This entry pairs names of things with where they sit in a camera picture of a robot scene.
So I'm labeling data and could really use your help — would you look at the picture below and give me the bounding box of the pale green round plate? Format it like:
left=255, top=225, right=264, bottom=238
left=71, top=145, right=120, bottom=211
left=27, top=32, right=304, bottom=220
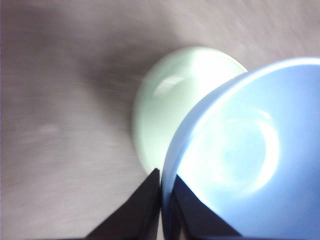
left=131, top=45, right=248, bottom=176

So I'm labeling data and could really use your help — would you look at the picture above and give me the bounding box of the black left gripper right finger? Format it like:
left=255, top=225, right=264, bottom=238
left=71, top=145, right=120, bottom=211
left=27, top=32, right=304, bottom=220
left=172, top=174, right=243, bottom=239

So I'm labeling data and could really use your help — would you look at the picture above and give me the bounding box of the blue ribbed bowl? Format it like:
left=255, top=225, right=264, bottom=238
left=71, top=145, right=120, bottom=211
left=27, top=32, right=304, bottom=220
left=159, top=57, right=320, bottom=240

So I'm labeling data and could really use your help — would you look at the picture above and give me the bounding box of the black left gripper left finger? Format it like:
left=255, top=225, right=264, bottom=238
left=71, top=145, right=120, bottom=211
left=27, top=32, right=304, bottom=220
left=86, top=168, right=161, bottom=240

